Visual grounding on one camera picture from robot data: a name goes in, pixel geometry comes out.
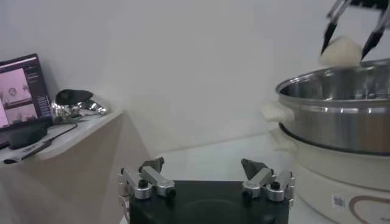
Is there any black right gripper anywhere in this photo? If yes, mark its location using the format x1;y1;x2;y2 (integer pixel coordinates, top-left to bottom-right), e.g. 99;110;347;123
321;0;390;61

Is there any grey usb hub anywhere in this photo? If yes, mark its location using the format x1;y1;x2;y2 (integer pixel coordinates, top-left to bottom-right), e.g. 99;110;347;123
2;140;53;165

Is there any thin black usb cable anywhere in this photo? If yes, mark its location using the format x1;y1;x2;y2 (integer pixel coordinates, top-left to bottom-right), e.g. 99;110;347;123
42;121;79;144

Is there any black computer mouse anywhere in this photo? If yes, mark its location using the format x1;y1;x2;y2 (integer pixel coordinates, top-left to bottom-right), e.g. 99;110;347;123
9;126;49;150

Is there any white steamed baozi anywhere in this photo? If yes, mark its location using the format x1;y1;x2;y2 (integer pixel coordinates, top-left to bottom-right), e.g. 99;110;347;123
319;35;363;68

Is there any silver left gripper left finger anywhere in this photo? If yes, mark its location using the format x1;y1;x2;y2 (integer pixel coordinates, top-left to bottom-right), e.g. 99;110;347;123
117;156;177;200

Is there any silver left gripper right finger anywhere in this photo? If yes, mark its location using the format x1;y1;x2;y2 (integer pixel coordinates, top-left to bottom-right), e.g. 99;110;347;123
240;158;296;202

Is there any stainless steel steamer basket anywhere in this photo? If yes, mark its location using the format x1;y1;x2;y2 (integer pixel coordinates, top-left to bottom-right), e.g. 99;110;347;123
261;58;390;156

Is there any cream electric cooking pot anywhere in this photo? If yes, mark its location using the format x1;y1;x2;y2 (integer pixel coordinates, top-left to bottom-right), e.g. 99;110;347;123
269;123;390;224

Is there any chrome headset with black visor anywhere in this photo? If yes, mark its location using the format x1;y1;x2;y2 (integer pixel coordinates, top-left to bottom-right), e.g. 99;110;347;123
51;89;108;125

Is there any white side table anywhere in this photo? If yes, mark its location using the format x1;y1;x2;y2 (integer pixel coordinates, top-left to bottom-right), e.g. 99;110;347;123
0;108;153;224

